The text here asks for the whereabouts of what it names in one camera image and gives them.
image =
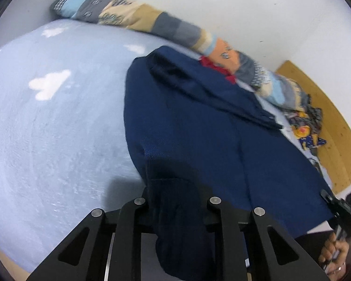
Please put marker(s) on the navy blue work shirt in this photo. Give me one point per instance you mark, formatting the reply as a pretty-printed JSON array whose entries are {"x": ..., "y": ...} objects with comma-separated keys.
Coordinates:
[{"x": 191, "y": 135}]

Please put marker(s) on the colourful yellow blue cloth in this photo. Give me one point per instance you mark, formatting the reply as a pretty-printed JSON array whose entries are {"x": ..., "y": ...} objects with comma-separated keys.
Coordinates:
[{"x": 306, "y": 126}]

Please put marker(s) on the wooden headboard panel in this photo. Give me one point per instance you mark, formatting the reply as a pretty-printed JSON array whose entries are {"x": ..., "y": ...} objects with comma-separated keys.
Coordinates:
[{"x": 335, "y": 156}]

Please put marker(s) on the person's right hand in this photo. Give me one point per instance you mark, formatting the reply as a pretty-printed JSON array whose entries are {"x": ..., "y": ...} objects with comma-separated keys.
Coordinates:
[{"x": 335, "y": 251}]

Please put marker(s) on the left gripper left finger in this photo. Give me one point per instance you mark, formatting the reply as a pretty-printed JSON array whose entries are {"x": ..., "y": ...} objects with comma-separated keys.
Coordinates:
[{"x": 103, "y": 246}]

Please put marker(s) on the patchwork patterned long pillow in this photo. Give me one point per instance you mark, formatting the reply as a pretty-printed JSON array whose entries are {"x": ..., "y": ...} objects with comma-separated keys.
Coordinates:
[{"x": 283, "y": 92}]

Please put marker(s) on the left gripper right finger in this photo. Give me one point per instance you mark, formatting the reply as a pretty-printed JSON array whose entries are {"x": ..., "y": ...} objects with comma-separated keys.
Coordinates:
[{"x": 250, "y": 245}]

